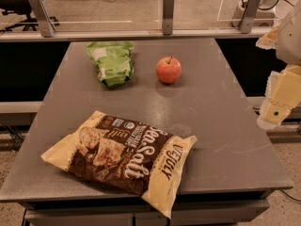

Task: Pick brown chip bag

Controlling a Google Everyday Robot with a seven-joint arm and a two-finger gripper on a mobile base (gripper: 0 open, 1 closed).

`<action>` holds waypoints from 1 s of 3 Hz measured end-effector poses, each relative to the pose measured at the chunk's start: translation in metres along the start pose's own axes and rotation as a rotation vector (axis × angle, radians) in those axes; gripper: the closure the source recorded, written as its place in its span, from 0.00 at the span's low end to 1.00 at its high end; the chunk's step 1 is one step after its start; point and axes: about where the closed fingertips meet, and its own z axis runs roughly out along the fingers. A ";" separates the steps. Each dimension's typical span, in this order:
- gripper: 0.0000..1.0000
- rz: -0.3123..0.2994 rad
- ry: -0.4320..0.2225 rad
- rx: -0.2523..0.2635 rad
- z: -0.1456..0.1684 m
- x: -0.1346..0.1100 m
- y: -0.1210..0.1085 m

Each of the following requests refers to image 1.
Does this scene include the green chip bag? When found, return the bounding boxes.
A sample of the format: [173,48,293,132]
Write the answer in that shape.
[87,41,135,89]

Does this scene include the left metal rail bracket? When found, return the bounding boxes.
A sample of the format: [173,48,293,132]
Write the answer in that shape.
[28,0,55,38]

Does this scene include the brown and cream chip bag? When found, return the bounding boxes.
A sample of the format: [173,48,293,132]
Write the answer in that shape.
[41,111,197,218]

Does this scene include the black floor cable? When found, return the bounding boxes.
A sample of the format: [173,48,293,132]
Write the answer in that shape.
[279,189,301,203]

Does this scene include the middle metal rail bracket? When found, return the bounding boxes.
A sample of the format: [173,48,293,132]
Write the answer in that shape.
[162,0,174,36]

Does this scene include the right metal rail bracket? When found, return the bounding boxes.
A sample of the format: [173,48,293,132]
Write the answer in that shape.
[238,0,261,34]

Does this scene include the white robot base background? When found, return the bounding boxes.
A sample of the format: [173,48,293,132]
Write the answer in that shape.
[231,0,285,27]

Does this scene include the red apple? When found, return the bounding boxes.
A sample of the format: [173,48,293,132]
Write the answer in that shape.
[156,56,182,84]

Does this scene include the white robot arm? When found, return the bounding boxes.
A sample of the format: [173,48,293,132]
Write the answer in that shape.
[256,1,301,130]

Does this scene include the metal rail bracket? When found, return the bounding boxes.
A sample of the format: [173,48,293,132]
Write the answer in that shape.
[162,0,174,36]
[28,0,55,38]
[238,0,261,34]

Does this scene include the black office chair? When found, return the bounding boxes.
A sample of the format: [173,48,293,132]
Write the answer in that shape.
[0,0,60,33]

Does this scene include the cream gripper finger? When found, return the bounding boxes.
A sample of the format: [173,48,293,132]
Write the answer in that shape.
[256,25,279,50]

